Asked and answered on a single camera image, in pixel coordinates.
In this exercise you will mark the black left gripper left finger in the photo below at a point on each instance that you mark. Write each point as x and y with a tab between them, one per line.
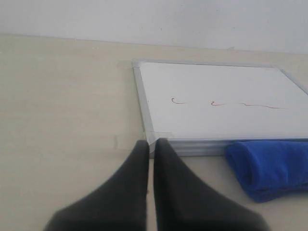
117	205

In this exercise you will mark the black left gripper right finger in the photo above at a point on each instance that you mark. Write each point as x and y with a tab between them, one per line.
185	203

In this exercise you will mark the blue cloth eraser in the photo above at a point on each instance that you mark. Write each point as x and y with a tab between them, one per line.
267	170

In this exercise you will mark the aluminium framed whiteboard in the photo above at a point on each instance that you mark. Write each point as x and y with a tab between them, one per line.
200	108

